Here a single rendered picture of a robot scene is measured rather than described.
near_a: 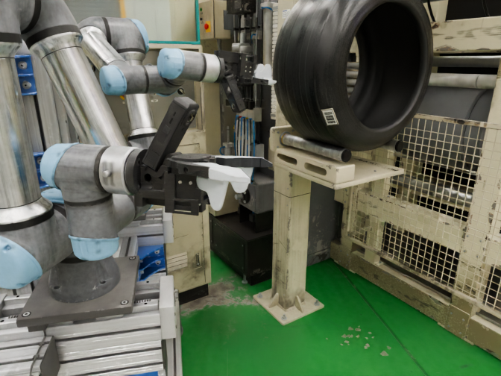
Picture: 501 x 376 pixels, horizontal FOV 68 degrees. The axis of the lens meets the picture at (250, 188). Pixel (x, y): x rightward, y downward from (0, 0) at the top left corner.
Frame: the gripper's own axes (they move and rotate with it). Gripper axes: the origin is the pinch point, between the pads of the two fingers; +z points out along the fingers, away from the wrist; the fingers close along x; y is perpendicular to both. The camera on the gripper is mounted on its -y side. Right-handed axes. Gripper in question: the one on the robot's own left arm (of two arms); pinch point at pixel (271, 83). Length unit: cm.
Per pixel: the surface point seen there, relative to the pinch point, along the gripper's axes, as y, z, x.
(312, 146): -20.3, 24.4, 4.1
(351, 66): 13, 69, 34
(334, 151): -19.8, 24.6, -6.7
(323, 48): 11.3, 10.2, -9.9
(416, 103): -1, 56, -13
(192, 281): -101, 6, 59
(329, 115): -7.6, 15.4, -11.3
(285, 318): -108, 39, 21
